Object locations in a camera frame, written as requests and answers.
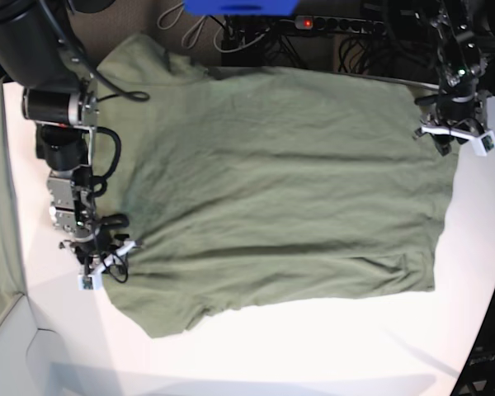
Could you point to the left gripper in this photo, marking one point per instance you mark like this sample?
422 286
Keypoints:
460 115

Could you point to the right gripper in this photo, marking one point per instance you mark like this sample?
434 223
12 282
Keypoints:
101 249

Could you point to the green t-shirt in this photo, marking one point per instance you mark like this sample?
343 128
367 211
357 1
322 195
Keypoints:
267 185

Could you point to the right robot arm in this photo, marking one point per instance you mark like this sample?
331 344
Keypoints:
44 56

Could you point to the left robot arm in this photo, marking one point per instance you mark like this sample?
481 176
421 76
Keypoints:
456 57

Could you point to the black power strip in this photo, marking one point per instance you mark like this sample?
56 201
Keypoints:
331 24

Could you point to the blue box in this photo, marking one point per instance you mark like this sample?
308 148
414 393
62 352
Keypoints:
241 7

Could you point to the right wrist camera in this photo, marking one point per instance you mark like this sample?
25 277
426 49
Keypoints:
90 282

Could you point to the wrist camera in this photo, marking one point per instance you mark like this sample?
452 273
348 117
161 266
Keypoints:
90 282
484 144

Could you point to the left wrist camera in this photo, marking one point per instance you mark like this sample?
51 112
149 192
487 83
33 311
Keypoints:
484 144

